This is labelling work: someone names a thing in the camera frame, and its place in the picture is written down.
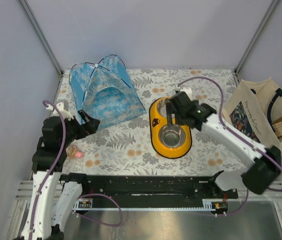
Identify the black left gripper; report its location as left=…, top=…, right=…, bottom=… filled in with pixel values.
left=60, top=108, right=100, bottom=147

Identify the steel pet bowl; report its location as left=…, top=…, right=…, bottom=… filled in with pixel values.
left=158, top=124, right=186, bottom=148
left=156, top=97, right=173, bottom=118

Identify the blue snowman pet tent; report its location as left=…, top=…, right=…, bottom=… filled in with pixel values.
left=69, top=54, right=146, bottom=130

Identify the blue snowman tent mat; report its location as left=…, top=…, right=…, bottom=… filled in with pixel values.
left=86, top=87, right=145, bottom=128

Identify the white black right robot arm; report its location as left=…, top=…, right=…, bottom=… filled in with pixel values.
left=165, top=91, right=282, bottom=198

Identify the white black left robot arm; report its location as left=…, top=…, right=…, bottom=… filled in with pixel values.
left=18, top=110, right=100, bottom=240

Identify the pink pet toy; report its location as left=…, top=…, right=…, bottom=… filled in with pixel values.
left=66, top=145, right=84, bottom=159

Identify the floral white tablecloth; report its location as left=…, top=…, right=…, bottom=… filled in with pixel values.
left=62, top=69, right=243, bottom=176

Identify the beige canvas tote bag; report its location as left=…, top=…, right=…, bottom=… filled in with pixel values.
left=222, top=78, right=282, bottom=154

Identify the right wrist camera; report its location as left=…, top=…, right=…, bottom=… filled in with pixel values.
left=175, top=87, right=193, bottom=99

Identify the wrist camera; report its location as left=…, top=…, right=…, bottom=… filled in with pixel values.
left=45, top=100, right=74, bottom=121
left=175, top=87, right=193, bottom=99

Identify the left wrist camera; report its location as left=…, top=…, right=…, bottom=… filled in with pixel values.
left=45, top=100, right=74, bottom=121

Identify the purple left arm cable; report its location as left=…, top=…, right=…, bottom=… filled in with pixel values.
left=27, top=100, right=124, bottom=240

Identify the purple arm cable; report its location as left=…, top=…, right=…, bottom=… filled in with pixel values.
left=27, top=100, right=124, bottom=240
left=177, top=76, right=282, bottom=218

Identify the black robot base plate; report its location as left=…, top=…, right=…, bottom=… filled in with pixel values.
left=60, top=173, right=238, bottom=213

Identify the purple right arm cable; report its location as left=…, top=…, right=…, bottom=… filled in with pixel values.
left=177, top=76, right=282, bottom=218

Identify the white slotted cable duct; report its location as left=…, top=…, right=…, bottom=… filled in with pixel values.
left=72, top=197, right=215, bottom=211

